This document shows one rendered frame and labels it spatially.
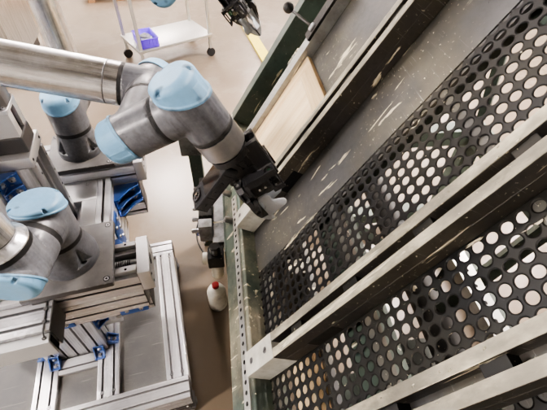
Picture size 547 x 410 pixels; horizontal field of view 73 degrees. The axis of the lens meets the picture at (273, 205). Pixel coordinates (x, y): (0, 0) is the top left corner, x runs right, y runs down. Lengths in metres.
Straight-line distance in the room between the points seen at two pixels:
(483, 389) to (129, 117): 0.59
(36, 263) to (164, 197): 1.89
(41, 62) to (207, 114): 0.30
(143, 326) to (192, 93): 1.53
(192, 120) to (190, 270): 1.81
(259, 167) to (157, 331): 1.37
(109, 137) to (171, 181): 2.27
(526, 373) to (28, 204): 0.95
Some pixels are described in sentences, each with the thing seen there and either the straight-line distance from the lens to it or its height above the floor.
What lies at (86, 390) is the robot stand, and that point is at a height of 0.21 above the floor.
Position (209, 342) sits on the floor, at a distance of 2.06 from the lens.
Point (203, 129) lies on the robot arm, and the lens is 0.55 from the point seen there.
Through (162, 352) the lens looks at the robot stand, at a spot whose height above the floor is 0.21.
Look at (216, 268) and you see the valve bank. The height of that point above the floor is 0.68.
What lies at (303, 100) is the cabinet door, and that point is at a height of 1.24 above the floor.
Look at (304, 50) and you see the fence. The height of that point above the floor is 1.33.
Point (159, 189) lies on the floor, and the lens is 2.80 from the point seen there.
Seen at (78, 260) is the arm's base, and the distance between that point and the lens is 1.09.
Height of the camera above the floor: 1.88
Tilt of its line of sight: 46 degrees down
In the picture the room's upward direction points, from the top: 2 degrees clockwise
